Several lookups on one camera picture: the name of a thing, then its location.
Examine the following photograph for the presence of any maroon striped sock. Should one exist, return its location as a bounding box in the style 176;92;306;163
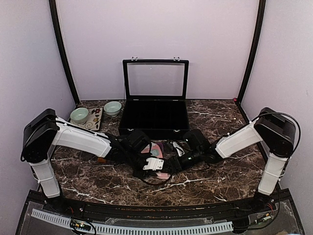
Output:
97;142;164;164

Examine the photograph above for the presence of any small circuit board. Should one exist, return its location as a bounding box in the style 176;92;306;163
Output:
70;219;91;232

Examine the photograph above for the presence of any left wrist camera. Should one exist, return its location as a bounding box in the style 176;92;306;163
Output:
127;130;151;153

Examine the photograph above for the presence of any pink patterned sock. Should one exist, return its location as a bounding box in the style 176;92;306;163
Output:
141;143;170;180

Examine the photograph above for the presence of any black frame post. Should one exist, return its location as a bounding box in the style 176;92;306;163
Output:
236;0;266;106
48;0;80;105

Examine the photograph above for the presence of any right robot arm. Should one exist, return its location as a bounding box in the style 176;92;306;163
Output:
161;107;301;212

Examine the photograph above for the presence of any right black frame post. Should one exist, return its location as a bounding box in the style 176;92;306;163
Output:
236;0;266;106

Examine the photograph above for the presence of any black front rail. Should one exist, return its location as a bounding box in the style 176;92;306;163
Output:
23;189;295;221

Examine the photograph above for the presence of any black display case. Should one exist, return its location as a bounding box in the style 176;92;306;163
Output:
118;57;190;140

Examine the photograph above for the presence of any celadon bowl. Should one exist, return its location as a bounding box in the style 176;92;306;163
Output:
70;107;89;124
104;101;122;117

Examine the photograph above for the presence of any floral coaster mat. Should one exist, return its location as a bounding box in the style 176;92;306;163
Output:
70;108;103;131

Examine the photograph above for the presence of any left black frame post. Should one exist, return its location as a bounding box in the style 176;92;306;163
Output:
48;0;80;105

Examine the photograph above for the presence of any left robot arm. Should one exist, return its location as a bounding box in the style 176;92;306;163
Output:
21;109;172;213

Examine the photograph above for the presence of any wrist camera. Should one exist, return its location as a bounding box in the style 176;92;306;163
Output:
183;129;211;150
127;130;151;153

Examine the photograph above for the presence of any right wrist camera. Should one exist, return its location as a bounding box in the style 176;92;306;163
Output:
183;129;211;150

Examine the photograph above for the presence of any white slotted cable duct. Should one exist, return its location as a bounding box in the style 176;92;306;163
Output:
30;209;234;235

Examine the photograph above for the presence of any left celadon bowl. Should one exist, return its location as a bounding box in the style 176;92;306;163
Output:
70;107;89;124

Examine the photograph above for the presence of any right celadon bowl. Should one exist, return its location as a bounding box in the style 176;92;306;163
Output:
104;101;122;117

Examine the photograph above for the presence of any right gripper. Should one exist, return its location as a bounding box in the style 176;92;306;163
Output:
164;148;203;174

